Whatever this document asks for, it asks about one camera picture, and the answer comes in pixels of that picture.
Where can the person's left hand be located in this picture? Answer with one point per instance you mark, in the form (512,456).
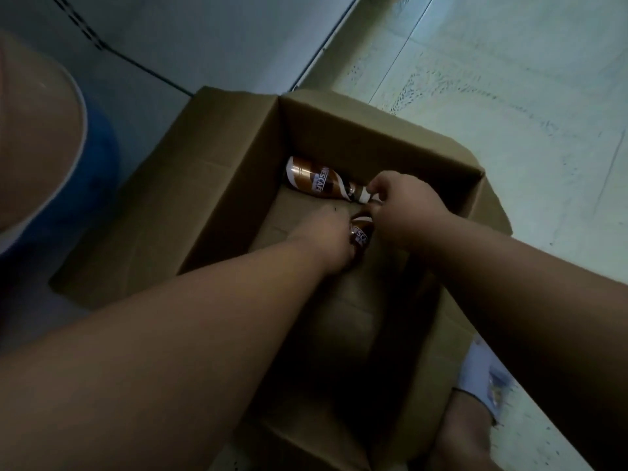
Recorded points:
(324,235)

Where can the person's right hand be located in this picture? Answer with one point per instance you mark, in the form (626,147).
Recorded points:
(409,210)

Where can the person's right fingers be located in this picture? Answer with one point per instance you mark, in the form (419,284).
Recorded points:
(380,186)

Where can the person's left fingers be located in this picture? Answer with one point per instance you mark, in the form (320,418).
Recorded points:
(352,240)

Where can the brown coffee bottle white cap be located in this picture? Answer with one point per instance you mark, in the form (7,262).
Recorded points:
(314,177)

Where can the person's right forearm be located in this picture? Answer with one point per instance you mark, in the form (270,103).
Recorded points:
(530,308)

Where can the person's left forearm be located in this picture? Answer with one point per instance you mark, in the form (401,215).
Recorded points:
(186,348)

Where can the brown cardboard box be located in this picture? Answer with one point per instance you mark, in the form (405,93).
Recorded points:
(221,181)

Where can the pale patterned shorts leg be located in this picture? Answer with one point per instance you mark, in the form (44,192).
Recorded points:
(483,375)

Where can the person's right leg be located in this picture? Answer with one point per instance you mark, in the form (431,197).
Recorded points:
(463,436)

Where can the blue shorts with white trim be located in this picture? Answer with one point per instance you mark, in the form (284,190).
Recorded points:
(83,191)

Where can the person's left knee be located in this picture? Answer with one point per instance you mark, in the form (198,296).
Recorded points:
(34,132)

